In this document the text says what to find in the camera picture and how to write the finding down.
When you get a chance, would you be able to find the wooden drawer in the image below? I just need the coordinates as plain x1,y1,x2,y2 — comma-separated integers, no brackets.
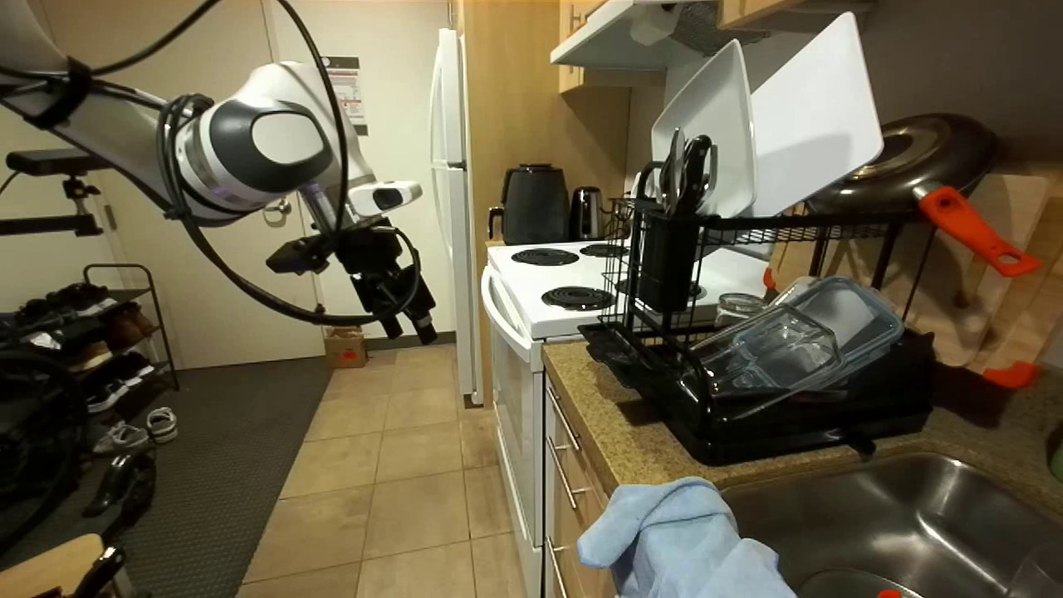
544,378,598,496
548,445,616,598

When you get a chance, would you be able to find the black electric kettle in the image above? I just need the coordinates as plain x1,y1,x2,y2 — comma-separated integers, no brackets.
571,185,602,240

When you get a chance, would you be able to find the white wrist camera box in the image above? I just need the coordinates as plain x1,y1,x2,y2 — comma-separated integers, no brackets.
347,178,423,219

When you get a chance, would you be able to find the black utensil caddy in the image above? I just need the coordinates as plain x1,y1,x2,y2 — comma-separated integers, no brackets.
639,129,717,311

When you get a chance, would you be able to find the white refrigerator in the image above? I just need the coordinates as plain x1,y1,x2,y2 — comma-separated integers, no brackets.
430,26,481,408

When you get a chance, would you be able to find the wooden top drawer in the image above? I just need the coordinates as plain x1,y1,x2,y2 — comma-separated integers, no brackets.
544,378,598,496

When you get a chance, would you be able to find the light blue cloth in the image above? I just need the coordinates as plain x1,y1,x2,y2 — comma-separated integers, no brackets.
579,475,798,598

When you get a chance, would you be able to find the white electric stove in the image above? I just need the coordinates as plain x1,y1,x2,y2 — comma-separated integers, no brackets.
481,240,627,598

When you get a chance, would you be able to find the paper notice on door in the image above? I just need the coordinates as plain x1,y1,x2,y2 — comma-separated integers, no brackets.
326,55,368,135

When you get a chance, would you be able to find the small cardboard box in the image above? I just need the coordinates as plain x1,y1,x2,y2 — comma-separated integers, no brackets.
326,324,368,367

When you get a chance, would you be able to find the black camera tripod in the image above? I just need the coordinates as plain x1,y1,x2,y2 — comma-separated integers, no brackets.
0,146,119,243

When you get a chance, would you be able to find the clear glass container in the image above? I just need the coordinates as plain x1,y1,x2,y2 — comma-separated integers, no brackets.
696,280,903,401

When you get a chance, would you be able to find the black pan orange handle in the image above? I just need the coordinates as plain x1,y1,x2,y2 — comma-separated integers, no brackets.
810,112,1040,280

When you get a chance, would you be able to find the range hood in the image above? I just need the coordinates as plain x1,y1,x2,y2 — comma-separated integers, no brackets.
548,0,722,70

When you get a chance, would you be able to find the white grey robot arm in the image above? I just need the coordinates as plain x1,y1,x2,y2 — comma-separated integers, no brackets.
0,0,438,346

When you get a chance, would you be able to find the lower wooden drawer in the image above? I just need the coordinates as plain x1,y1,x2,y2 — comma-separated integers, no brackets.
548,445,616,598

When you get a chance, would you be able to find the black shoe rack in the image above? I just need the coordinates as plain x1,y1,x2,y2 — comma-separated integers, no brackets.
5,262,180,455

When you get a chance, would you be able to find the stainless steel sink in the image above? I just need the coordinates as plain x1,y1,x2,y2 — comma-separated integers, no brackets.
729,455,1063,598

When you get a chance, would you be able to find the black dish drying rack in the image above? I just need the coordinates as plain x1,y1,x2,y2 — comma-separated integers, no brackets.
581,163,935,466

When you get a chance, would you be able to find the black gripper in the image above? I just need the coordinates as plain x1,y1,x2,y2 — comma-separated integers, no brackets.
267,221,438,346

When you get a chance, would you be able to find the large white square plate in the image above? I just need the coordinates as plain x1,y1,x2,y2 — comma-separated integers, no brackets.
751,12,883,215

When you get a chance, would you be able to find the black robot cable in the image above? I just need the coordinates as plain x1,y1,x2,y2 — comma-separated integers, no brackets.
152,0,424,333

